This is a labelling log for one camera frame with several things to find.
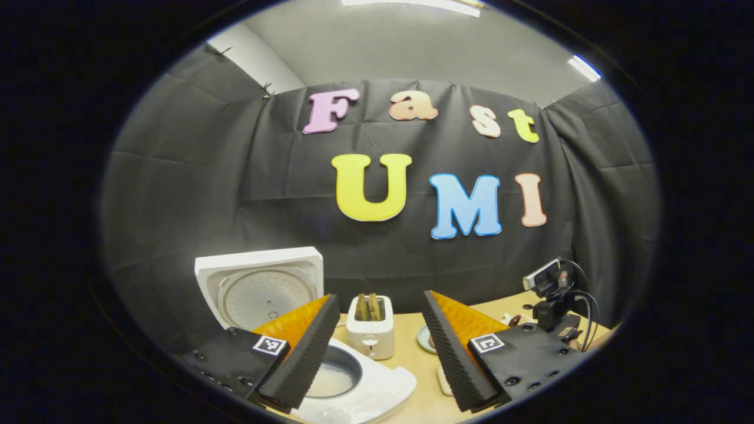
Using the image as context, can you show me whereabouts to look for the white rice cooker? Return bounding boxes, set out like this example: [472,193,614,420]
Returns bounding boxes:
[194,246,418,424]

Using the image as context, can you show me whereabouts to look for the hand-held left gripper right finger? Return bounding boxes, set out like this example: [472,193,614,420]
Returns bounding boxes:
[421,290,590,413]

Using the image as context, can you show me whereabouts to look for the large ceiling light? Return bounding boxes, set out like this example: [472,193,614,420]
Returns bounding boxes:
[342,0,481,18]

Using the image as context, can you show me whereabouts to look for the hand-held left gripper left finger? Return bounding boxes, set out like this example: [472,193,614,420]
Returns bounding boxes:
[174,293,341,413]

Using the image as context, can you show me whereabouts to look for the white toaster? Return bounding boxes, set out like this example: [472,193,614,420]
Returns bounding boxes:
[345,293,395,360]

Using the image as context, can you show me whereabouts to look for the small ceiling light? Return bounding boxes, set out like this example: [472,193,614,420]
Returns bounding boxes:
[568,55,601,82]

